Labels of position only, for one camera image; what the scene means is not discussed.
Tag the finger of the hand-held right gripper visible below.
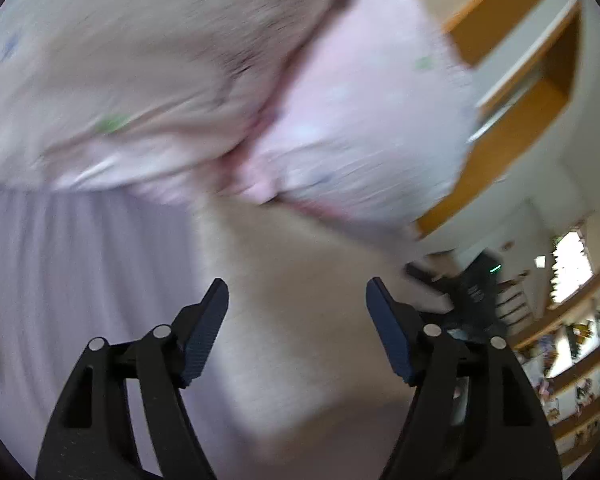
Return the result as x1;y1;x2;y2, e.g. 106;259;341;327
404;263;460;311

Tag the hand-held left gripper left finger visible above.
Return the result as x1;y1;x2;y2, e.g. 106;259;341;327
34;278;230;480

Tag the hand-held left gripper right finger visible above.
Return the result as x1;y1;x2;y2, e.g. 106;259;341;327
365;276;564;480

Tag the pink printed small garment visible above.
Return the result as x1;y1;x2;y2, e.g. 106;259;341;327
0;0;482;235

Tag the cream blanket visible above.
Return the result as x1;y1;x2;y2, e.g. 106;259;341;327
194;194;461;480

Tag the bright window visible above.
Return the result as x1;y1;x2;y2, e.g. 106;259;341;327
549;230;594;306

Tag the wooden bookshelf with books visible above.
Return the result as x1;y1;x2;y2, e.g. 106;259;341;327
500;259;600;461

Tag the lavender striped bed sheet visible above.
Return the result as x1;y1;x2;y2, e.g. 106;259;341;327
0;184;241;480

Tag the wooden wall cabinet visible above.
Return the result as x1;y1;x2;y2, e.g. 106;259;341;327
414;0;587;237

